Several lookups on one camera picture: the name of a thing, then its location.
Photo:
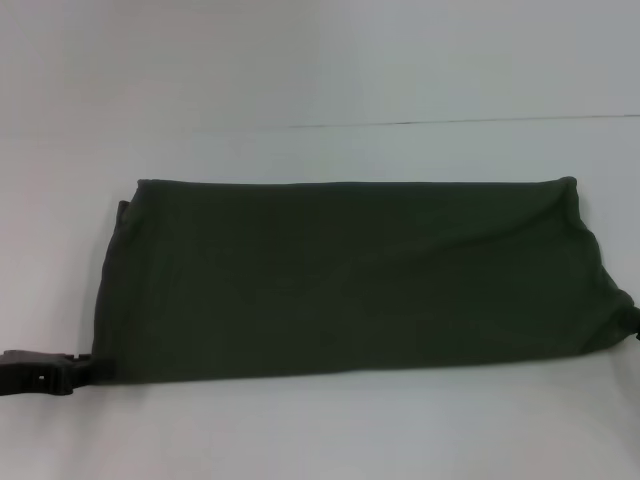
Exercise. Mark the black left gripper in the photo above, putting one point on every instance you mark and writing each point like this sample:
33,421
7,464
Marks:
30,372

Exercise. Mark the dark green FREE t-shirt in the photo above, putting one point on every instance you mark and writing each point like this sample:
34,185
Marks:
350,280

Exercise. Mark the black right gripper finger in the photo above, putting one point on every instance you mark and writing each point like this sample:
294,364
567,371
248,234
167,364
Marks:
636,322

